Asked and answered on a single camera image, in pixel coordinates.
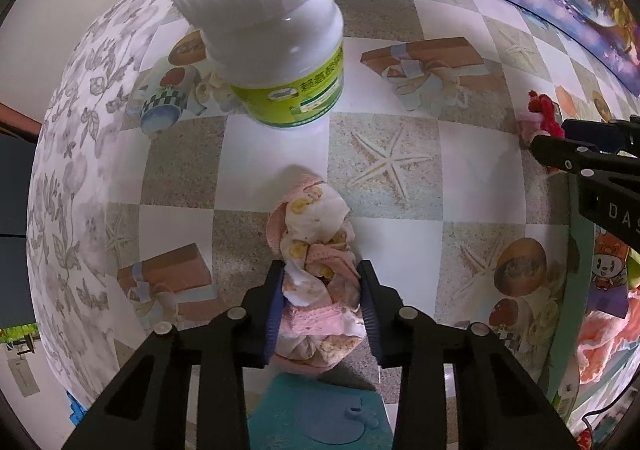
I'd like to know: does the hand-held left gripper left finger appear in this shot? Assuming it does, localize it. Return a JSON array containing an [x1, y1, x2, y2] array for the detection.
[[62, 260, 286, 450]]

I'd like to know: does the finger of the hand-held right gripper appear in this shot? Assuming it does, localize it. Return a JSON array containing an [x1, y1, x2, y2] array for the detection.
[[561, 116, 640, 155], [531, 135, 640, 178]]

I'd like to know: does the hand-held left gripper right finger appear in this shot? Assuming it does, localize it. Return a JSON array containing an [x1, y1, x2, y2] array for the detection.
[[357, 260, 576, 450]]

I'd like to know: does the pink patterned cloth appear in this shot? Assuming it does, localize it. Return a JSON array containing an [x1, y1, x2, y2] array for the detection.
[[266, 169, 363, 373]]

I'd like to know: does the teal cardboard tray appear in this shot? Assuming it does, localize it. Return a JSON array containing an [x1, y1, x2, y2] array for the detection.
[[547, 170, 640, 431]]

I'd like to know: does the pink chevron towel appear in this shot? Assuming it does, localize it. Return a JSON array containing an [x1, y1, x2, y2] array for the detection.
[[575, 295, 640, 383]]

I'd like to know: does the teal plastic toy box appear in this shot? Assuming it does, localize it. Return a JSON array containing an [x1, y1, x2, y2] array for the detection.
[[247, 372, 396, 450]]

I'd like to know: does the grey floral tablecloth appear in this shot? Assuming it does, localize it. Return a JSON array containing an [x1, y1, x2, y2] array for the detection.
[[27, 0, 211, 401]]

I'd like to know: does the white pill bottle green label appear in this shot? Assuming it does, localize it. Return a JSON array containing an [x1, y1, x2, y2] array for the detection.
[[167, 0, 346, 128]]

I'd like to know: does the dark cabinet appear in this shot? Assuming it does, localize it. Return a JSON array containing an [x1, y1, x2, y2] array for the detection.
[[0, 102, 43, 331]]

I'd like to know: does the red and white hair tie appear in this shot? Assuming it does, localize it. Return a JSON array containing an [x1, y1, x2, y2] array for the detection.
[[517, 90, 568, 145]]

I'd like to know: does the black cable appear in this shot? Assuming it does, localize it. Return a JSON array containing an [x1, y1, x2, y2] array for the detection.
[[567, 405, 618, 437]]

